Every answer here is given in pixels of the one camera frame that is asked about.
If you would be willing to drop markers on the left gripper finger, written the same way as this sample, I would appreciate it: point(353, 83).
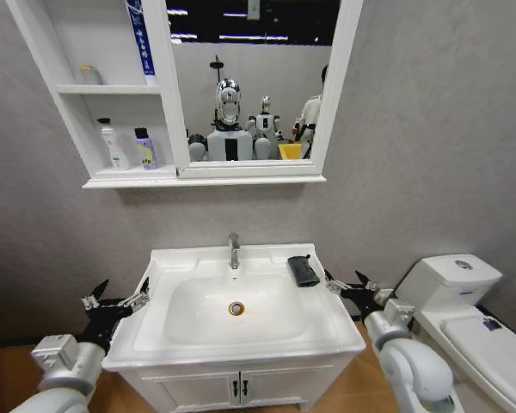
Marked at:
point(95, 296)
point(139, 300)

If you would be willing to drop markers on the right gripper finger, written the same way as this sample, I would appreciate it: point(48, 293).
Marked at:
point(335, 285)
point(376, 290)

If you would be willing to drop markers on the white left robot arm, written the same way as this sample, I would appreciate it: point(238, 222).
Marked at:
point(60, 374)

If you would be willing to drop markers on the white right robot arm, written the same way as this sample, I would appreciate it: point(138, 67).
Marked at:
point(413, 374)

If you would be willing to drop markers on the dark grey folded towel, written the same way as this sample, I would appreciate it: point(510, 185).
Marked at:
point(303, 273)

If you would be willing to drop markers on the white ceramic washbasin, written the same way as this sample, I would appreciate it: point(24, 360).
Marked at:
point(198, 310)

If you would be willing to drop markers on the white vanity cabinet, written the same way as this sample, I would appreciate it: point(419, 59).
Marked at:
point(189, 387)

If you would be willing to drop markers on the white toilet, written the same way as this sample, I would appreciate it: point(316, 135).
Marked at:
point(447, 279)

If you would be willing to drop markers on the chrome toilet flush button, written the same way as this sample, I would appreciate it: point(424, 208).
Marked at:
point(463, 264)

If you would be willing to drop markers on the round metal sink drain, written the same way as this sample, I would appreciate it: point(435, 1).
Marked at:
point(236, 308)

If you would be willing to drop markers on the chrome faucet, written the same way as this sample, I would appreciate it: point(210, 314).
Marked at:
point(234, 254)

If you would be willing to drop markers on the dark sticker on toilet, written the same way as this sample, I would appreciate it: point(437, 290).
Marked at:
point(491, 323)

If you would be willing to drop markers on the white toilet lid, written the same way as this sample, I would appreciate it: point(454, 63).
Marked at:
point(490, 357)

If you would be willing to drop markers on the white bottle with black cap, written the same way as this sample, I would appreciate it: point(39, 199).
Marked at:
point(116, 150)

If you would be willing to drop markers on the purple bottle with black cap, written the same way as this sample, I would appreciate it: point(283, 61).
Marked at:
point(146, 150)

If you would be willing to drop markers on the small pale jar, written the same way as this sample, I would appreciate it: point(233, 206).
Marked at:
point(90, 76)

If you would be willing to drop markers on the blue and white tube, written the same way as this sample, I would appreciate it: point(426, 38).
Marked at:
point(144, 51)

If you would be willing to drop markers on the white wall cabinet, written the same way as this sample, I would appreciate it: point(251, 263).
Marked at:
point(112, 183)

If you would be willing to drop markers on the wall cabinet mirror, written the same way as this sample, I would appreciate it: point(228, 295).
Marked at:
point(249, 64)

